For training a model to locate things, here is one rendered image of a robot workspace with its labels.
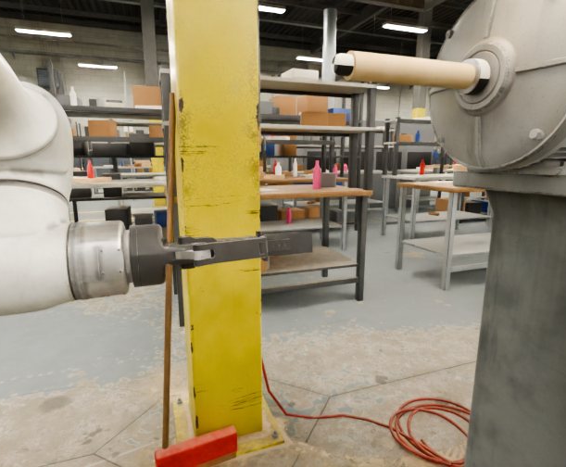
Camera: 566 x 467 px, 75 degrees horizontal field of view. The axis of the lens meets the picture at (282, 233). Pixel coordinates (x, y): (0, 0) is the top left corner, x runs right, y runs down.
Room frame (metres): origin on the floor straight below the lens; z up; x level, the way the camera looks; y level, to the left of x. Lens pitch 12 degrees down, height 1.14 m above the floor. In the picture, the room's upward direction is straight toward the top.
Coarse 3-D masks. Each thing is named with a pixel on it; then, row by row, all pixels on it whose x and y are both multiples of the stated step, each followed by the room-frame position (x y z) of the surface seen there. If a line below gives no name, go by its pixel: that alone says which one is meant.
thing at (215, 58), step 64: (192, 0) 1.27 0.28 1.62; (256, 0) 1.34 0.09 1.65; (192, 64) 1.27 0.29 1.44; (256, 64) 1.34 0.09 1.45; (192, 128) 1.26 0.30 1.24; (256, 128) 1.34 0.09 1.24; (192, 192) 1.26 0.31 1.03; (256, 192) 1.34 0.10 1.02; (192, 320) 1.25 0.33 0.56; (256, 320) 1.33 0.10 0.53; (192, 384) 1.29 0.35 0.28; (256, 384) 1.33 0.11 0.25; (256, 448) 1.26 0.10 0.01
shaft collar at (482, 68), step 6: (468, 60) 0.53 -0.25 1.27; (474, 60) 0.52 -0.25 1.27; (480, 60) 0.52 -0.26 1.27; (474, 66) 0.52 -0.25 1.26; (480, 66) 0.51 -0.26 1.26; (486, 66) 0.52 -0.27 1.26; (480, 72) 0.51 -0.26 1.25; (486, 72) 0.51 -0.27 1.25; (474, 78) 0.52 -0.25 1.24; (480, 78) 0.51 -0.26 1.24; (486, 78) 0.52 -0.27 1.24; (474, 84) 0.52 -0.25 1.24; (480, 84) 0.52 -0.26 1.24; (486, 84) 0.52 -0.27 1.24; (456, 90) 0.55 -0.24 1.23; (462, 90) 0.53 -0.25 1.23; (468, 90) 0.53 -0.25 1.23; (474, 90) 0.52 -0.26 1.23; (480, 90) 0.52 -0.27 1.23
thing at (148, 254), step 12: (132, 228) 0.42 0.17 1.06; (144, 228) 0.43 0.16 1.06; (156, 228) 0.43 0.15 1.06; (132, 240) 0.41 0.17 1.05; (144, 240) 0.41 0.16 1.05; (156, 240) 0.41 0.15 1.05; (132, 252) 0.40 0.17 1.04; (144, 252) 0.40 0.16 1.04; (156, 252) 0.41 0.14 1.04; (168, 252) 0.41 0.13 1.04; (132, 264) 0.40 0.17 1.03; (144, 264) 0.40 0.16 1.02; (156, 264) 0.40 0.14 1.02; (168, 264) 0.41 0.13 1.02; (180, 264) 0.41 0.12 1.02; (132, 276) 0.40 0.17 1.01; (144, 276) 0.40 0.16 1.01; (156, 276) 0.41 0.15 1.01
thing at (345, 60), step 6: (342, 54) 0.46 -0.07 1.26; (348, 54) 0.47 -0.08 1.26; (336, 60) 0.46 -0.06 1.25; (342, 60) 0.46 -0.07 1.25; (348, 60) 0.46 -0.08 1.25; (336, 66) 0.46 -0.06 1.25; (342, 66) 0.46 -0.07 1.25; (348, 66) 0.46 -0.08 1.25; (336, 72) 0.46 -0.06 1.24; (342, 72) 0.46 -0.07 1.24; (348, 72) 0.46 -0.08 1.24
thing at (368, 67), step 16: (368, 64) 0.46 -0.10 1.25; (384, 64) 0.47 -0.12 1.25; (400, 64) 0.48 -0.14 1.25; (416, 64) 0.49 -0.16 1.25; (432, 64) 0.49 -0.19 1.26; (448, 64) 0.51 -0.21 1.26; (464, 64) 0.52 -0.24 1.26; (352, 80) 0.47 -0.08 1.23; (368, 80) 0.48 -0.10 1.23; (384, 80) 0.48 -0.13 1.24; (400, 80) 0.49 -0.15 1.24; (416, 80) 0.49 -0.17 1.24; (432, 80) 0.50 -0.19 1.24; (448, 80) 0.51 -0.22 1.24; (464, 80) 0.51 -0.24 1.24
